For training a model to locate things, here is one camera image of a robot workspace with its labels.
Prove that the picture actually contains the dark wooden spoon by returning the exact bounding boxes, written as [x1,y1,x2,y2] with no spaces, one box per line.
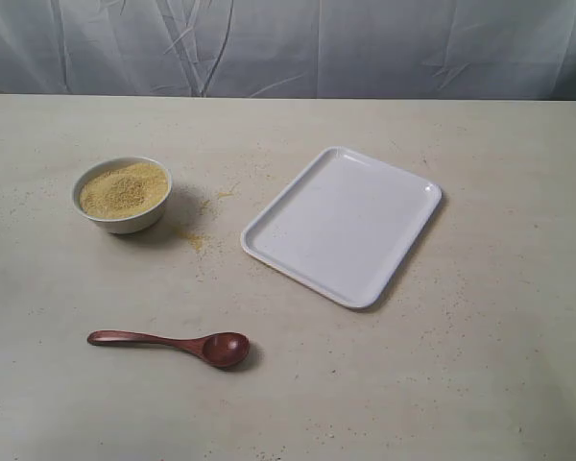
[86,330,251,369]

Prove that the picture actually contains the white rectangular plastic tray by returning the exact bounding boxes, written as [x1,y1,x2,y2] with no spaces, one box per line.
[241,146,443,310]

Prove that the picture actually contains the white ceramic bowl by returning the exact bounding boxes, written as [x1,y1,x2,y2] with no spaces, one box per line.
[72,157,173,234]

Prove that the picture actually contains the white backdrop curtain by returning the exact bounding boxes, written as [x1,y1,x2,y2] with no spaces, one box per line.
[0,1,576,100]

